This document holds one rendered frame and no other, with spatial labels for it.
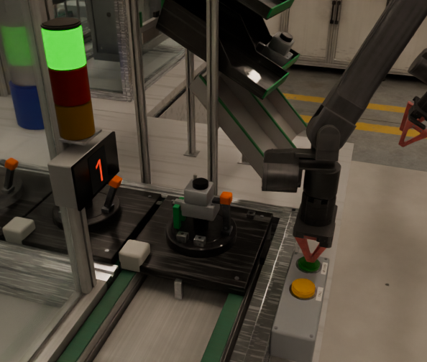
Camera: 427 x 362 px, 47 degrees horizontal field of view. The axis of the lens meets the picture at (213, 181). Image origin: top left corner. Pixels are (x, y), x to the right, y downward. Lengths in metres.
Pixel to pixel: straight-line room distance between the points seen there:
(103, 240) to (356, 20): 4.15
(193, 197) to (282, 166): 0.19
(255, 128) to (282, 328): 0.53
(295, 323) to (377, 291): 0.29
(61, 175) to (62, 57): 0.16
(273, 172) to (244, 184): 0.56
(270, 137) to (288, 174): 0.41
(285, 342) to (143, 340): 0.23
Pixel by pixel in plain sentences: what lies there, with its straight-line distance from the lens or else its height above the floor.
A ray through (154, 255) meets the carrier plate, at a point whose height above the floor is 0.97.
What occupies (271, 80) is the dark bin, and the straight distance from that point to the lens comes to 1.12.
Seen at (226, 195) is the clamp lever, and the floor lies 1.08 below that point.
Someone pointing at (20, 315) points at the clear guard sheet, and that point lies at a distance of 0.77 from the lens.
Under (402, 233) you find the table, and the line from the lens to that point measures 1.26.
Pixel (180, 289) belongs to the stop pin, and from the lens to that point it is 0.91.
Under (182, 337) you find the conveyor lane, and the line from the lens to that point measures 0.87.
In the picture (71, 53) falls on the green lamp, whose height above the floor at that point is 1.38.
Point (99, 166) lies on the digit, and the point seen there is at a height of 1.21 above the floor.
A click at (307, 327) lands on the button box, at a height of 0.96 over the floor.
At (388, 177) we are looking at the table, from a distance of 1.48.
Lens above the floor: 1.56
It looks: 31 degrees down
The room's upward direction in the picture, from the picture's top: straight up
